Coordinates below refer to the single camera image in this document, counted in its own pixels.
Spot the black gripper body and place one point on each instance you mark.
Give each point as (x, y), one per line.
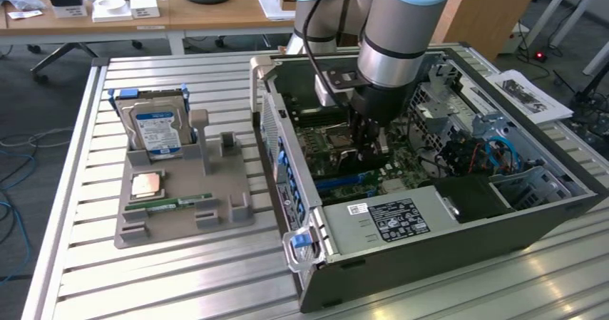
(381, 102)

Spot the graphics card with black cooler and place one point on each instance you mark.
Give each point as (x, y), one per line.
(351, 163)

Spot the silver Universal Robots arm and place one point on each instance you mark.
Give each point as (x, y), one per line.
(405, 31)

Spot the metal socket cover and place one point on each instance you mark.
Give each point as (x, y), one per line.
(385, 142)

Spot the CPU socket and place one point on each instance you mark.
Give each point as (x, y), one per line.
(338, 138)

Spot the black RAM slot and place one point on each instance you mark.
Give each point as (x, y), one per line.
(329, 121)
(305, 113)

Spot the green motherboard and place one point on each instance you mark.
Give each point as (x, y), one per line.
(405, 163)

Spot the black RAM stick with sticker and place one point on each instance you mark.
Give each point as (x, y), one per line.
(323, 161)

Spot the blue expansion slot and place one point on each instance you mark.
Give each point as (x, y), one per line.
(339, 182)

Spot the grey power supply unit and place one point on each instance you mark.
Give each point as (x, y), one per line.
(351, 234)

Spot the printed paper sheets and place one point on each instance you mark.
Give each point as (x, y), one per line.
(528, 99)

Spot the blue case latch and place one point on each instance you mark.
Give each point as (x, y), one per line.
(299, 243)

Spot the white paper stack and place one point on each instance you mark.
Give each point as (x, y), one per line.
(273, 8)

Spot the power strip with red light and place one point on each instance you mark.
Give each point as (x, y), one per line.
(540, 56)

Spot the open dark PC case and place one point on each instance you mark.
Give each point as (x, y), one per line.
(428, 263)

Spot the grey parts rack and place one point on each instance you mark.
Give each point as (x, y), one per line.
(190, 184)

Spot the metal disk bay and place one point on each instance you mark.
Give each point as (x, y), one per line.
(546, 188)

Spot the wooden office desk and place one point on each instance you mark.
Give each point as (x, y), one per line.
(229, 17)
(47, 24)

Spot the hard disk with blue label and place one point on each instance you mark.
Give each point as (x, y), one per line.
(154, 131)

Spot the black tripod stand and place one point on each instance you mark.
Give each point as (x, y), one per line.
(588, 97)

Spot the green RAM stick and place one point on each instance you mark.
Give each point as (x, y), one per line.
(164, 203)

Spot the copper-toned CPU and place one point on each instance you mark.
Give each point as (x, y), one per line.
(144, 185)

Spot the blue disk caddy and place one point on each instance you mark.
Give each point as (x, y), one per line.
(127, 93)

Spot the small white box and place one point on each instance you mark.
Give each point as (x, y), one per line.
(144, 6)

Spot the flat white box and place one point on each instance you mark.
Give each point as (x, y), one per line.
(111, 18)

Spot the white tape roll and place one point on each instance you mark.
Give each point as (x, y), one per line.
(102, 3)

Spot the grey office chair base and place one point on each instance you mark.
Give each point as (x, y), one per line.
(67, 51)

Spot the white box with black lid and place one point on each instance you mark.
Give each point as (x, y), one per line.
(71, 11)

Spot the white card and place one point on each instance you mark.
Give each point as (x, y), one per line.
(24, 14)

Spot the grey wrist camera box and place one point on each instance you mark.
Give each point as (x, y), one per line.
(329, 95)

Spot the white wall box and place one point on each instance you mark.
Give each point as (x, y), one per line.
(512, 43)

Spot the white table frame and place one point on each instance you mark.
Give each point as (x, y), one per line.
(557, 42)

